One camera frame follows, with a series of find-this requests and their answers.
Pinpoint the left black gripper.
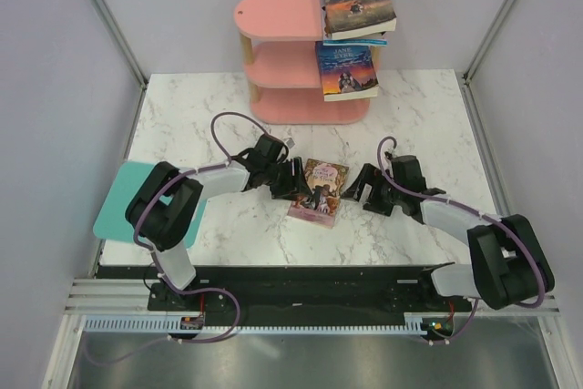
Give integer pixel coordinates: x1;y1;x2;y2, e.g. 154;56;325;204
264;158;312;201

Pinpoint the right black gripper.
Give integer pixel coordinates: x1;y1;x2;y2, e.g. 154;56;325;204
340;163;404;217

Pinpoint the yellow paperback book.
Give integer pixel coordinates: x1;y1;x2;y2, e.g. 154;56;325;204
288;159;349;229

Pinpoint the Jane Eyre book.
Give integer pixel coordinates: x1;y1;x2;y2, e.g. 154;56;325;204
315;42;379;102

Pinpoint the dog picture book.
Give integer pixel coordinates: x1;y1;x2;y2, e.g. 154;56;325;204
320;0;388;47

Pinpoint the brown Edward Tulane book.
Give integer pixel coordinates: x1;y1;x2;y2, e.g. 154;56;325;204
322;2;396;42

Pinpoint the Tale of Two Cities book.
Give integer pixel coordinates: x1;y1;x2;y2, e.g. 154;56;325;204
320;0;397;40

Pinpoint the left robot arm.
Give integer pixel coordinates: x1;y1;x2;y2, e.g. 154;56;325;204
125;134;312;310

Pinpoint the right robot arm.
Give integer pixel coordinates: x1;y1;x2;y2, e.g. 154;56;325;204
342;155;555;311

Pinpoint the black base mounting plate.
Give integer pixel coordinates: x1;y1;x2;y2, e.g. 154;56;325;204
146;263;472;317

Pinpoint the pink three-tier shelf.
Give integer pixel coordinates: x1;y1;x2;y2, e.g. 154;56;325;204
233;0;371;125

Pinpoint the teal plastic file folder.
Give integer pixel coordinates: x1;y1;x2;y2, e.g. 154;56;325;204
93;161;207;252

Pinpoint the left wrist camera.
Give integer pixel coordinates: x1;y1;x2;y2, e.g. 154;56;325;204
283;137;295;148

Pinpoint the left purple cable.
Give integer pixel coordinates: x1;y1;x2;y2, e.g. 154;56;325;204
131;111;242;344

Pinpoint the white slotted cable duct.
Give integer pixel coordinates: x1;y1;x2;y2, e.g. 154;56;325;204
84;312;456;333

